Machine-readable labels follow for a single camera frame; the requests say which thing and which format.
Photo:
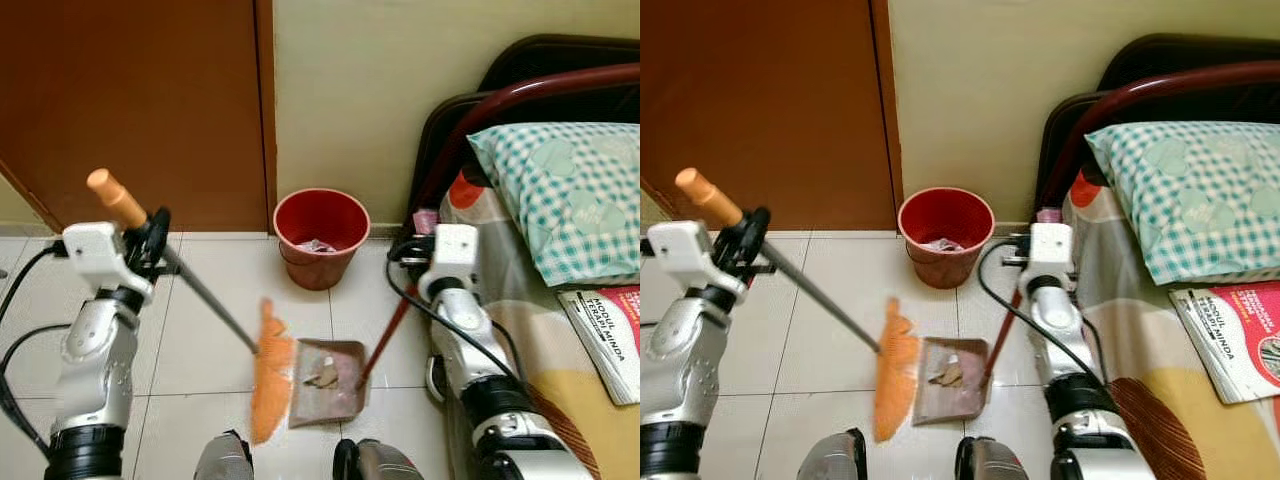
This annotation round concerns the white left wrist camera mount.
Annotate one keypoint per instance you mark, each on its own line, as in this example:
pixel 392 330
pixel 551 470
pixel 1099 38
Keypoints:
pixel 95 252
pixel 682 248

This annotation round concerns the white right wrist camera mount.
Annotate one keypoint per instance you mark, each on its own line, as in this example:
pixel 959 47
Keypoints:
pixel 1052 250
pixel 452 255

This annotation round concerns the dark wooden bed headboard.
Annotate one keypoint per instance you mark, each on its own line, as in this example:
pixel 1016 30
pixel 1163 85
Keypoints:
pixel 1160 80
pixel 540 85

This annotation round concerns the bed with patterned sheet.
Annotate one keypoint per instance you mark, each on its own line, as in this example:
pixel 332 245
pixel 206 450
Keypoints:
pixel 1150 330
pixel 540 340

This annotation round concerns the white and red book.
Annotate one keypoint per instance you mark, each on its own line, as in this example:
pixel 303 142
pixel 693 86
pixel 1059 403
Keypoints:
pixel 605 335
pixel 1225 335

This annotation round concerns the brown wooden door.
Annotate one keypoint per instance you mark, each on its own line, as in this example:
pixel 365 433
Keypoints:
pixel 130 100
pixel 760 100

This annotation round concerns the grey robot leg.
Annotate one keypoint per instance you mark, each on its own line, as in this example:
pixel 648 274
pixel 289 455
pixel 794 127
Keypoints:
pixel 830 456
pixel 378 462
pixel 222 458
pixel 992 460

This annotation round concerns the brown crumpled debris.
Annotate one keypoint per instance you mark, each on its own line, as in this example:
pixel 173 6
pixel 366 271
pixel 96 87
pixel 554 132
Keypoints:
pixel 324 377
pixel 947 374

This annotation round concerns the crumpled trash in bucket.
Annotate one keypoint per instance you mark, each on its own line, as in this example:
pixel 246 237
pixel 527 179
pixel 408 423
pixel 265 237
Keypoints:
pixel 942 244
pixel 318 245

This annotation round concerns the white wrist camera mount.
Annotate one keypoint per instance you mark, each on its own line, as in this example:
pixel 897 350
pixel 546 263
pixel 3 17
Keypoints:
pixel 452 255
pixel 682 248
pixel 95 252
pixel 1052 250

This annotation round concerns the small pink box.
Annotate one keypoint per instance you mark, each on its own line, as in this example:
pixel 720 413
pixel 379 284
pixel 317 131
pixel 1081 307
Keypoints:
pixel 1048 214
pixel 427 220

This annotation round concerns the green checkered pillow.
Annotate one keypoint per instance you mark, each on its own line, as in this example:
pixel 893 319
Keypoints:
pixel 575 200
pixel 1190 200

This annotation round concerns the grey left robot leg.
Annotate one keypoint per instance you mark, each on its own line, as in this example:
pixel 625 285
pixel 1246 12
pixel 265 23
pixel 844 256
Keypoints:
pixel 222 458
pixel 830 456

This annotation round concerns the grey right robot leg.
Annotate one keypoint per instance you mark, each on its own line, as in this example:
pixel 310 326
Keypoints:
pixel 992 460
pixel 378 462

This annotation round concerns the red plastic bucket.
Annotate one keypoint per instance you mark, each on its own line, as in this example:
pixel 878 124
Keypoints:
pixel 318 268
pixel 945 268

